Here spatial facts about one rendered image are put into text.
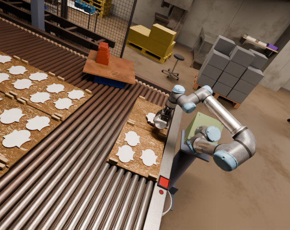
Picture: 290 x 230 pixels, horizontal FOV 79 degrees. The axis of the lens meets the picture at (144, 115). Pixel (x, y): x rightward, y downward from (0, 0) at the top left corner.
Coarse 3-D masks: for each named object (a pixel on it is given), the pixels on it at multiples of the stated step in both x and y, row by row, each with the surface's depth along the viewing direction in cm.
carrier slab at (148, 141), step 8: (128, 128) 138; (136, 128) 141; (120, 136) 129; (144, 136) 138; (152, 136) 140; (120, 144) 124; (144, 144) 131; (152, 144) 134; (160, 144) 137; (112, 152) 117; (136, 152) 123; (160, 152) 131; (136, 160) 118; (160, 160) 125; (128, 168) 112; (136, 168) 113; (144, 168) 115; (152, 168) 118; (144, 176) 111
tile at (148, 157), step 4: (144, 152) 124; (148, 152) 126; (152, 152) 127; (144, 156) 122; (148, 156) 123; (152, 156) 124; (156, 156) 126; (144, 160) 119; (148, 160) 121; (152, 160) 122; (144, 164) 117; (148, 164) 118; (152, 164) 119
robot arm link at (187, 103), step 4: (180, 96) 111; (184, 96) 110; (188, 96) 110; (192, 96) 109; (196, 96) 108; (176, 100) 112; (180, 100) 110; (184, 100) 108; (188, 100) 108; (192, 100) 108; (196, 100) 108; (180, 104) 110; (184, 104) 108; (188, 104) 107; (192, 104) 106; (196, 104) 111; (184, 108) 108; (188, 108) 106; (192, 108) 107; (188, 112) 108
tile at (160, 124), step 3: (153, 117) 139; (156, 120) 137; (159, 120) 138; (162, 120) 140; (153, 123) 134; (156, 123) 134; (159, 123) 136; (162, 123) 137; (165, 123) 138; (156, 126) 132; (159, 126) 133; (162, 126) 134; (165, 126) 135; (159, 129) 131; (162, 129) 132
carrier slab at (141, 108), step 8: (136, 104) 166; (144, 104) 171; (152, 104) 175; (136, 112) 157; (144, 112) 161; (152, 112) 165; (136, 120) 148; (144, 120) 152; (144, 128) 145; (152, 128) 148
